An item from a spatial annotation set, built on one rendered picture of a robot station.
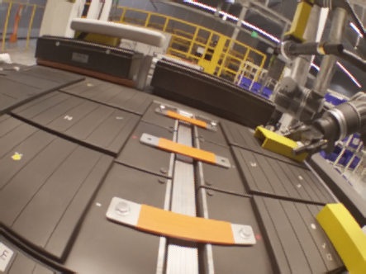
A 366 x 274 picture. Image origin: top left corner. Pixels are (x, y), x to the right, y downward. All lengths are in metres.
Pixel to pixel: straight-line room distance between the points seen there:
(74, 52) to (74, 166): 0.51
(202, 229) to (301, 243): 0.13
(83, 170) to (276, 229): 0.23
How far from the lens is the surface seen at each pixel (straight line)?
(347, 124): 0.59
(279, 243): 0.22
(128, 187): 0.19
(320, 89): 1.22
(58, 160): 0.21
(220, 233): 0.18
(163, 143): 0.27
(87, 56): 0.63
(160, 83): 0.55
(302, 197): 0.35
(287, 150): 0.49
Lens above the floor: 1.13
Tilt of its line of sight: 25 degrees down
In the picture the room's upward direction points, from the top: 21 degrees clockwise
